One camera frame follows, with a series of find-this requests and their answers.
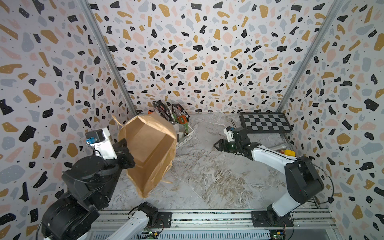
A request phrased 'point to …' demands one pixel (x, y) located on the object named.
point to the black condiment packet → (161, 107)
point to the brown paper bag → (151, 139)
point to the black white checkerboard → (275, 122)
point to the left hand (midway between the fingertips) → (129, 139)
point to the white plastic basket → (189, 136)
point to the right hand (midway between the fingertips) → (218, 146)
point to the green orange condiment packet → (183, 119)
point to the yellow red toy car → (288, 152)
